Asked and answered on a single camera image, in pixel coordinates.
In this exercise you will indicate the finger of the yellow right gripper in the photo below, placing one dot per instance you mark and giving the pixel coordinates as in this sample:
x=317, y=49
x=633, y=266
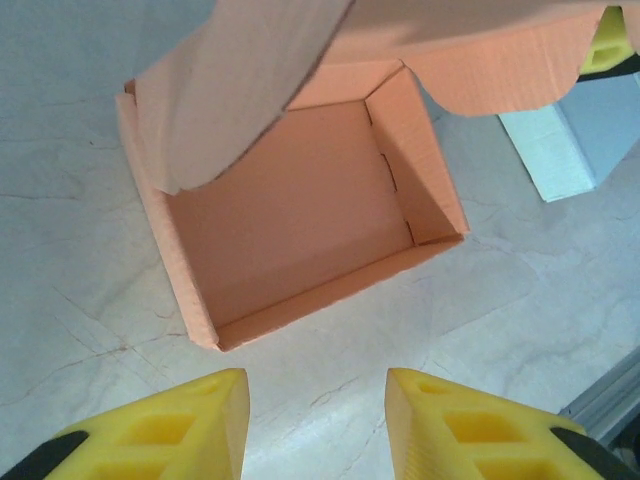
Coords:
x=612, y=45

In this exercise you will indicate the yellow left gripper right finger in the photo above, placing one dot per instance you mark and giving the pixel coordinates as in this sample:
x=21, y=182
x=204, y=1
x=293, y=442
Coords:
x=475, y=435

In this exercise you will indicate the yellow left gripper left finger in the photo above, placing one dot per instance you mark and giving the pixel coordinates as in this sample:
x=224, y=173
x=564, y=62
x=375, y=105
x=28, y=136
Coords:
x=165, y=435

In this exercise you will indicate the light blue paper box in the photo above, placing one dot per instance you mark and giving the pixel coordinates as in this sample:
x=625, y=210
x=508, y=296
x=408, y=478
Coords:
x=560, y=155

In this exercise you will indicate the orange paper box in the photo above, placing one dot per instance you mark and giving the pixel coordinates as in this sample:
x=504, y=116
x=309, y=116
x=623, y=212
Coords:
x=300, y=210

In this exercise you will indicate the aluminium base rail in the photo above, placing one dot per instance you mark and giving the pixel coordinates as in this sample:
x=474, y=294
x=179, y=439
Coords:
x=605, y=400

